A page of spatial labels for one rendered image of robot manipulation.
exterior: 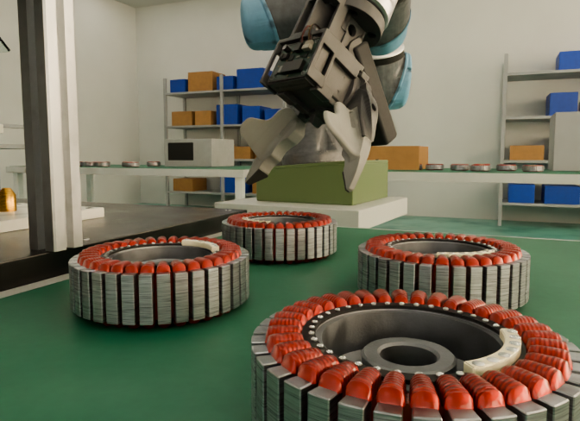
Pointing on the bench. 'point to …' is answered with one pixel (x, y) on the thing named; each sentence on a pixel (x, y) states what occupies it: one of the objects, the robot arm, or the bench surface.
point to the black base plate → (147, 223)
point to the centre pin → (8, 200)
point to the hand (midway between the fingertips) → (296, 192)
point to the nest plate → (9, 223)
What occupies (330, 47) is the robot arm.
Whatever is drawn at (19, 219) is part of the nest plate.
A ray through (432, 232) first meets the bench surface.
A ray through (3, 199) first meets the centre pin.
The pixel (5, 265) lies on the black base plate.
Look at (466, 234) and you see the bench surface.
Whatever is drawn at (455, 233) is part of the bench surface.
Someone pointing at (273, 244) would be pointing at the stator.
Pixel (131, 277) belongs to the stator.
